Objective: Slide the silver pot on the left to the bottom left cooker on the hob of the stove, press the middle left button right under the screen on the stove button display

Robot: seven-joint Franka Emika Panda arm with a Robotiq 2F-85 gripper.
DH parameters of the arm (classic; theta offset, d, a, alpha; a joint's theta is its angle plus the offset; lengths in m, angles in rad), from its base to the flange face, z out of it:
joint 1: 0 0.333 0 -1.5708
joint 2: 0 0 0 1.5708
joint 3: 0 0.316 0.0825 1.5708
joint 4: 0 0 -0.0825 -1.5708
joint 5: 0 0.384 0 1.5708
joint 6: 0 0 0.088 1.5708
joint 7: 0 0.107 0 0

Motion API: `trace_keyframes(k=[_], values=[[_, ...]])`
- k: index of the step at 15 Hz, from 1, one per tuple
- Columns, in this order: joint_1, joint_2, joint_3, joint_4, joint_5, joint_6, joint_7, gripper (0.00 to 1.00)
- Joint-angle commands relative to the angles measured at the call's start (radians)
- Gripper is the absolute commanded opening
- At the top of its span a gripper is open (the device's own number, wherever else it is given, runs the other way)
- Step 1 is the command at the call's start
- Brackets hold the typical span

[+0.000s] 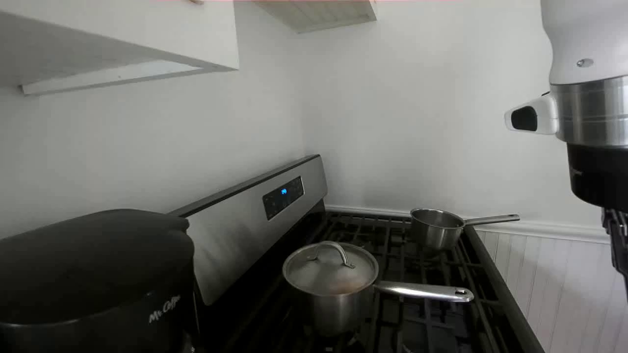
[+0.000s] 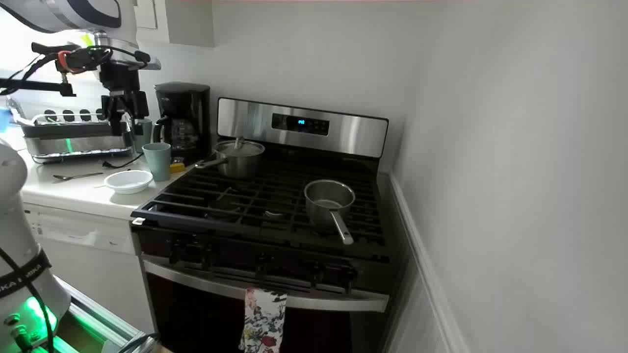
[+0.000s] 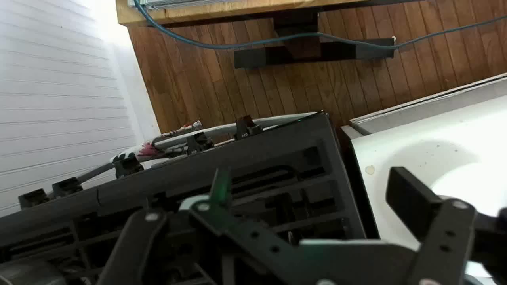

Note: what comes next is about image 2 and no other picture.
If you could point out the white dishwasher front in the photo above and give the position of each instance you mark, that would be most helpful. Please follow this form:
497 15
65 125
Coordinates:
85 251

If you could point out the white wall cabinet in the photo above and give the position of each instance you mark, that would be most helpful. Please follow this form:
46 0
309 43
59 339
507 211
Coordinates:
187 19

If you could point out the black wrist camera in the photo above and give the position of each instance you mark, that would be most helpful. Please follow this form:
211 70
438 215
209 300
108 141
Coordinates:
99 56

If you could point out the silver countertop appliance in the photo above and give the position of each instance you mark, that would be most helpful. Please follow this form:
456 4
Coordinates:
71 137

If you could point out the white bowl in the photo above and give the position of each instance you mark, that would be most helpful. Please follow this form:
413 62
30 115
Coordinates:
128 180

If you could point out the large silver pot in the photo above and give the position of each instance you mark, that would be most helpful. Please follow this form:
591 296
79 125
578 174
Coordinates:
238 164

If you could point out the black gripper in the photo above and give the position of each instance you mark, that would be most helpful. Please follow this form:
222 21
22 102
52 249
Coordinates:
120 76

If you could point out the floral kitchen towel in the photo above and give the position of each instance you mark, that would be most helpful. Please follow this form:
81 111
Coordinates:
264 323

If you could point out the metal spoon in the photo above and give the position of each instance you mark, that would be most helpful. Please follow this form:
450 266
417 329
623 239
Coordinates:
75 174

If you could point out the teal cup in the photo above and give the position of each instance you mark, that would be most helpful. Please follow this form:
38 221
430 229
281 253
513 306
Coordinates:
158 158

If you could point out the black camera stand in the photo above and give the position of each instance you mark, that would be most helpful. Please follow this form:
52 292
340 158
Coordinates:
32 84

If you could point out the yellow sponge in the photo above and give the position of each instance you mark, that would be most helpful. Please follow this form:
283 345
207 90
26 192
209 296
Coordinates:
177 166

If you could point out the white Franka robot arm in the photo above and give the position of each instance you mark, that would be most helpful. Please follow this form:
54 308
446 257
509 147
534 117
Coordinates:
59 11

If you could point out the black coffee maker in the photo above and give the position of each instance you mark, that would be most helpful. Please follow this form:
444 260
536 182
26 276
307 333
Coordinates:
185 119

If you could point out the small silver saucepan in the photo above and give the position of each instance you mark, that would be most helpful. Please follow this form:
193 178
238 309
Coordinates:
326 202

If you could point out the small blue object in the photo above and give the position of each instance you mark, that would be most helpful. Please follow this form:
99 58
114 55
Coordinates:
4 117

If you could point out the black stove knob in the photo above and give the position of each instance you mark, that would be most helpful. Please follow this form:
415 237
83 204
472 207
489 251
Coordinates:
187 251
334 274

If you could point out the stainless steel gas stove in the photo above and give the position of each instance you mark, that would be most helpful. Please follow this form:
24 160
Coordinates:
275 196

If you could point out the green lit robot platform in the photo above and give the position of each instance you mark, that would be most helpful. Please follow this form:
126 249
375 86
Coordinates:
85 323

